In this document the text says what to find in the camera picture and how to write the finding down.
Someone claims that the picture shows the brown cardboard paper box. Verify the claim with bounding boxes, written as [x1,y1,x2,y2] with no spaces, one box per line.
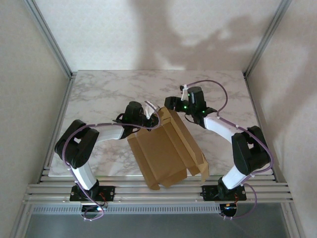
[127,106,209,191]

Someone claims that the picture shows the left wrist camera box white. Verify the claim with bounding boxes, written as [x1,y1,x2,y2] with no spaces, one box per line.
[144,100,161,120]

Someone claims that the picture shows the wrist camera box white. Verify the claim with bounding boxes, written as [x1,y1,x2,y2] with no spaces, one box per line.
[144,100,161,120]
[179,84,191,101]

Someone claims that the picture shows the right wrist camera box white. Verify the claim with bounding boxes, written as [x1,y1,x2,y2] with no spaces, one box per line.
[179,84,191,101]

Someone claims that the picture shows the aluminium side rail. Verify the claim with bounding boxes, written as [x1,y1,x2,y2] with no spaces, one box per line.
[244,76,277,181]
[37,76,76,184]

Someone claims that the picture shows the aluminium mounting rail frame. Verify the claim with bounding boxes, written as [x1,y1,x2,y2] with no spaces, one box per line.
[22,175,294,205]

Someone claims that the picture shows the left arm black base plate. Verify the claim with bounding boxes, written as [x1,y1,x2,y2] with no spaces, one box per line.
[69,185,116,202]

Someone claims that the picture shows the grey slotted cable duct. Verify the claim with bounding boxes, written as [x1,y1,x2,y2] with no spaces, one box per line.
[32,204,221,214]

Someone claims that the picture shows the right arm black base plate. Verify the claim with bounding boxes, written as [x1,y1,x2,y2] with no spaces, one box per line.
[201,184,248,201]

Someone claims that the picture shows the aluminium corner post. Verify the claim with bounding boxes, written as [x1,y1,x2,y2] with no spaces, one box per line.
[23,0,76,79]
[244,0,293,79]

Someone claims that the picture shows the aluminium frame leg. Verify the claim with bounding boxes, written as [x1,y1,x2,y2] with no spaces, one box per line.
[9,205,33,238]
[282,203,307,238]

